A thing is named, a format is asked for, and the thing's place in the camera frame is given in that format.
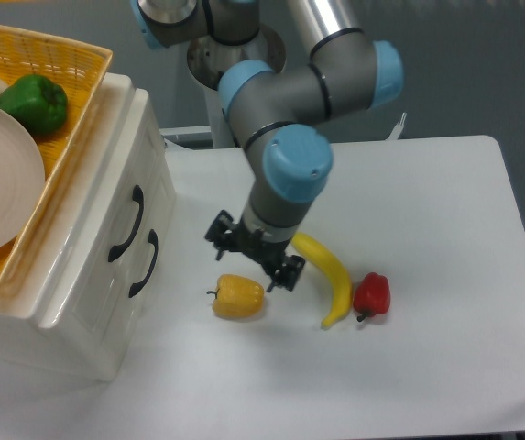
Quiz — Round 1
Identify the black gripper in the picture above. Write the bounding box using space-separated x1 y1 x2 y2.
204 210 306 292

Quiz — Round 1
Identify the white top drawer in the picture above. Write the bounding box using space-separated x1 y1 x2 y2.
40 90 175 334

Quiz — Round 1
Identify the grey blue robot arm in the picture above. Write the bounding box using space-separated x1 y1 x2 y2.
131 1 404 290

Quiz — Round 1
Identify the white drawer cabinet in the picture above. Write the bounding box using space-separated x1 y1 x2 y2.
0 73 176 381

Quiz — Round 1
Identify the yellow bell pepper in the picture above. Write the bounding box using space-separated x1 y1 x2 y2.
208 274 265 319

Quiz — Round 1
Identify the yellow banana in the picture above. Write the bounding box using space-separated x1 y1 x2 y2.
291 232 352 329

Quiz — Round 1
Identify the red bell pepper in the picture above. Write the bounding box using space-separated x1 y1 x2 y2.
352 272 391 322

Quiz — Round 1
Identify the yellow woven basket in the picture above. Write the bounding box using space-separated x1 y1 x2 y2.
0 25 113 291

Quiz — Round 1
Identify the green bell pepper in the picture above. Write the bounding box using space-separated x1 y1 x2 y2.
0 74 69 136

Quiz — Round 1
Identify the black lower drawer handle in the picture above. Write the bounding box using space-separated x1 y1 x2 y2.
128 229 159 298

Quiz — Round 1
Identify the black drawer handle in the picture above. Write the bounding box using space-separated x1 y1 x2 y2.
128 229 159 298
107 184 145 262

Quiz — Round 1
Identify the black top drawer handle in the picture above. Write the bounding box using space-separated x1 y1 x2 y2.
107 184 145 262

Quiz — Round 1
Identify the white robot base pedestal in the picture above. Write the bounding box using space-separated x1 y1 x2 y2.
187 24 286 149

